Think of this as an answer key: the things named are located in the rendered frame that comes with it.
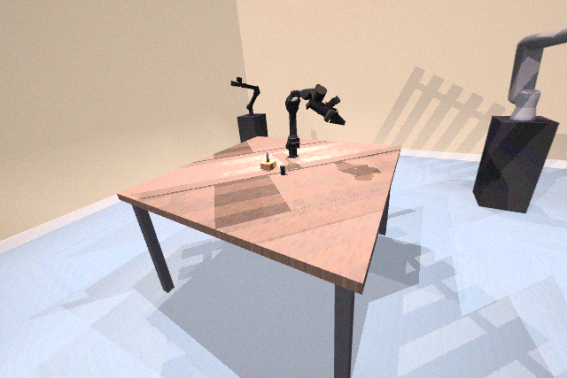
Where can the tan rectangular block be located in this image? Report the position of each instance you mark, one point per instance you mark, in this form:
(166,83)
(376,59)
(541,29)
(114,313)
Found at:
(268,165)

